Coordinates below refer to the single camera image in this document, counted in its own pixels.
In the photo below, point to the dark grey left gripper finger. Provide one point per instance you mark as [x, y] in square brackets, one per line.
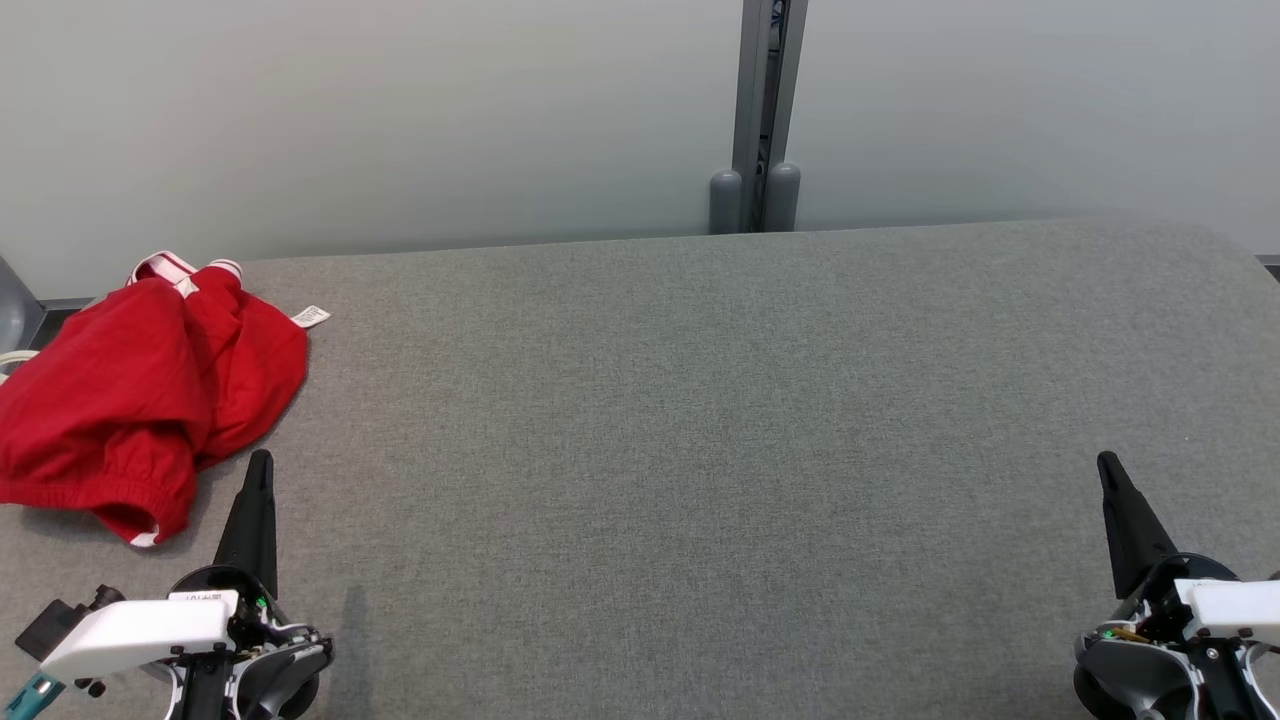
[255, 530]

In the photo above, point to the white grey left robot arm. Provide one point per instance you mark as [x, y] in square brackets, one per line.
[285, 680]

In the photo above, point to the grey cylindrical bumper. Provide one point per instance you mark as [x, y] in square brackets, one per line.
[725, 205]

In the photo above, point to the red shorts with white stripe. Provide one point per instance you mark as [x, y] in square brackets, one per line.
[90, 400]

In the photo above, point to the cream perforated laundry basket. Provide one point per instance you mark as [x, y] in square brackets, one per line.
[15, 358]

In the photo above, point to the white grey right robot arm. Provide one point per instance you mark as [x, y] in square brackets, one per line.
[1130, 675]

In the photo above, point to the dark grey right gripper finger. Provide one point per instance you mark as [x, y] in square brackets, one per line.
[1130, 530]

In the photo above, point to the grey metal post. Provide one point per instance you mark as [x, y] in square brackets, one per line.
[783, 200]
[765, 90]

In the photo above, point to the grey metal frame leg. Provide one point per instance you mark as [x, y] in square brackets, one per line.
[15, 310]

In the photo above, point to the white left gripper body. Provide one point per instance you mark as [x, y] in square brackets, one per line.
[140, 632]

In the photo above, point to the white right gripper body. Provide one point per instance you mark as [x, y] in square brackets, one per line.
[1235, 605]

